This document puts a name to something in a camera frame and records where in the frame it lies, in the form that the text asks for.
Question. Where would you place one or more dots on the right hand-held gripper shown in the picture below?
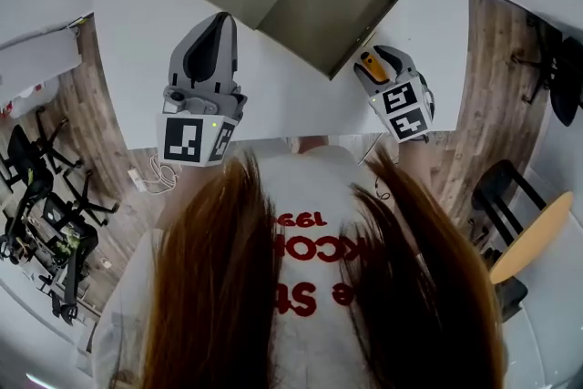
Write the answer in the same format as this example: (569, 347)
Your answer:
(403, 109)

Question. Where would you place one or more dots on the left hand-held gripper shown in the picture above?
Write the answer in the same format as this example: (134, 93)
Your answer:
(182, 139)

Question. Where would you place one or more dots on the yellow black screwdriver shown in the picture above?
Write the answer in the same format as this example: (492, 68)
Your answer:
(376, 68)

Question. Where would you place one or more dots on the olive cardboard container box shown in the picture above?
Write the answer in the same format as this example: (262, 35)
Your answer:
(328, 4)

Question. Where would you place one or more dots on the person's right forearm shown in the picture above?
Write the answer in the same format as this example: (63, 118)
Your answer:
(416, 159)

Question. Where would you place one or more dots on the white power strip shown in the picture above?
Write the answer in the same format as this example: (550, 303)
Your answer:
(136, 179)

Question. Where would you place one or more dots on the black office chair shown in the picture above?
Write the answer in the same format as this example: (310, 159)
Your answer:
(27, 159)
(562, 82)
(68, 241)

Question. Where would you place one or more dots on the wooden seat black stool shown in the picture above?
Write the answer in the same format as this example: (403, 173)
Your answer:
(533, 232)

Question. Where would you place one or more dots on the person's white printed shirt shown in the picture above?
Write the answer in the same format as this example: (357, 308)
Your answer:
(300, 287)

